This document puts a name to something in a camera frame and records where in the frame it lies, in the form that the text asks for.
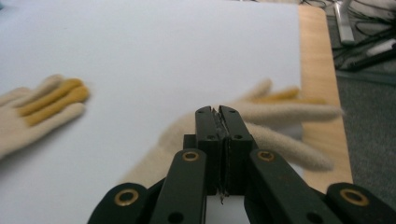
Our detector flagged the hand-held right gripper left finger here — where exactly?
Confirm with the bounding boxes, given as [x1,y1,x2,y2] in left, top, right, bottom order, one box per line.
[182,105,228,198]

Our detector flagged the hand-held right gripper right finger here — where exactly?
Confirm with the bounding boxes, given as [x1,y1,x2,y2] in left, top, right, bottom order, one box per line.
[219,105,260,197]

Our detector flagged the beige knit glove yellow fingertips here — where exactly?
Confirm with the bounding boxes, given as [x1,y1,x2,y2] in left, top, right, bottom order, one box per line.
[0,74,92,161]
[120,77,344,188]

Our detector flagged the wooden table board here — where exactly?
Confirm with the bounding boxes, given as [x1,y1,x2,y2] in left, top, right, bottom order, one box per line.
[297,4,354,194]

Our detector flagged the black tripod stand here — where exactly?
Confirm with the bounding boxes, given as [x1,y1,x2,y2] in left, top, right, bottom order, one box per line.
[341,43,396,72]

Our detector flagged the white power strip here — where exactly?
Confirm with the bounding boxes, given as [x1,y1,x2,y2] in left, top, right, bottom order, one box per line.
[365,38,396,58]

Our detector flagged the white metal desk frame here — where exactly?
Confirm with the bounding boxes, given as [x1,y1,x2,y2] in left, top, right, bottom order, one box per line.
[332,0,357,47]

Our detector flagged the black floor cables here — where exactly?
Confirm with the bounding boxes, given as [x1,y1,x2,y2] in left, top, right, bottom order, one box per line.
[300,0,396,71]

